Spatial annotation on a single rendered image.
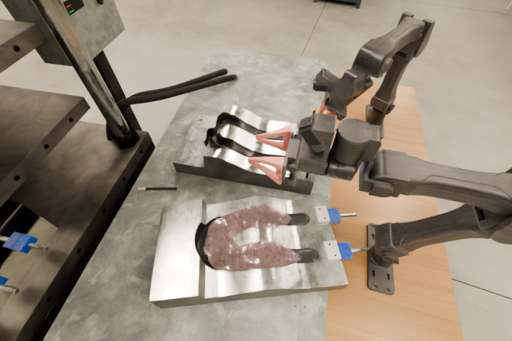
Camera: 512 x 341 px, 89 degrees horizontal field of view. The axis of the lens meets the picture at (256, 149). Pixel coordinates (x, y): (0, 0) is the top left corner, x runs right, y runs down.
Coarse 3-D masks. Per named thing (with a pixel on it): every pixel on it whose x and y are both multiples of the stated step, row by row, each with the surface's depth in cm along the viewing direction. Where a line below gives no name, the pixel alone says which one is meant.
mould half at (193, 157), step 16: (240, 112) 100; (192, 128) 104; (208, 128) 104; (224, 128) 94; (240, 128) 96; (272, 128) 101; (192, 144) 99; (208, 144) 89; (256, 144) 95; (176, 160) 94; (192, 160) 94; (208, 160) 88; (224, 160) 86; (240, 160) 89; (208, 176) 96; (224, 176) 94; (240, 176) 91; (256, 176) 89; (288, 176) 86; (304, 176) 86; (304, 192) 91
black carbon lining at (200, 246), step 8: (296, 216) 81; (304, 216) 81; (200, 224) 74; (208, 224) 78; (288, 224) 79; (296, 224) 80; (304, 224) 80; (200, 232) 76; (200, 240) 75; (200, 248) 73; (304, 248) 75; (200, 256) 72; (304, 256) 74; (312, 256) 74; (208, 264) 71
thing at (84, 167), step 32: (96, 128) 115; (64, 160) 103; (96, 160) 103; (128, 160) 103; (32, 192) 94; (64, 192) 94; (96, 192) 94; (64, 224) 87; (96, 224) 90; (64, 256) 80; (32, 288) 74; (0, 320) 70; (32, 320) 71
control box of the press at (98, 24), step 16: (16, 0) 78; (64, 0) 83; (80, 0) 88; (96, 0) 94; (112, 0) 103; (16, 16) 83; (32, 16) 81; (80, 16) 89; (96, 16) 96; (112, 16) 104; (48, 32) 85; (80, 32) 90; (96, 32) 97; (112, 32) 105; (48, 48) 90; (96, 48) 98; (64, 64) 94; (96, 64) 107; (112, 80) 117; (112, 96) 120; (128, 112) 131
